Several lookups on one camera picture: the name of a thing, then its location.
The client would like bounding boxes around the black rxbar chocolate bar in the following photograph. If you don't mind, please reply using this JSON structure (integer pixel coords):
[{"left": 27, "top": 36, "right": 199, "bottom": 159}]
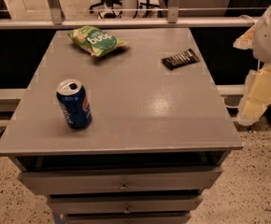
[{"left": 162, "top": 49, "right": 200, "bottom": 70}]

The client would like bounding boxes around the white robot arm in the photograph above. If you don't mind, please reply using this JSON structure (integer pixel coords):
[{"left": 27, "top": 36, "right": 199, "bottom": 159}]
[{"left": 234, "top": 5, "right": 271, "bottom": 126}]

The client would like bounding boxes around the grey drawer cabinet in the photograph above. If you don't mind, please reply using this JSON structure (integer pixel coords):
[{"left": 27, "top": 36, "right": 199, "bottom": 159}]
[{"left": 0, "top": 28, "right": 241, "bottom": 224}]

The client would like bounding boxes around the green chip bag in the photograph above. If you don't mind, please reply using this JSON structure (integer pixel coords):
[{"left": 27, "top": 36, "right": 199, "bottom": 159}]
[{"left": 68, "top": 26, "right": 129, "bottom": 57}]

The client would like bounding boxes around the blue pepsi can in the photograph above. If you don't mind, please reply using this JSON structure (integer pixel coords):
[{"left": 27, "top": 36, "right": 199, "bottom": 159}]
[{"left": 56, "top": 79, "right": 92, "bottom": 129}]

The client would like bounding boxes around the metal railing frame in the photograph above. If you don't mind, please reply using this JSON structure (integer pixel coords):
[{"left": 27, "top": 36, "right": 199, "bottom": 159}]
[{"left": 0, "top": 0, "right": 271, "bottom": 29}]

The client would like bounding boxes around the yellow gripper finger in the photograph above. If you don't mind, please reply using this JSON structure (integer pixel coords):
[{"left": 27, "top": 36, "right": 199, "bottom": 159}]
[
  {"left": 236, "top": 63, "right": 271, "bottom": 125},
  {"left": 233, "top": 25, "right": 255, "bottom": 50}
]

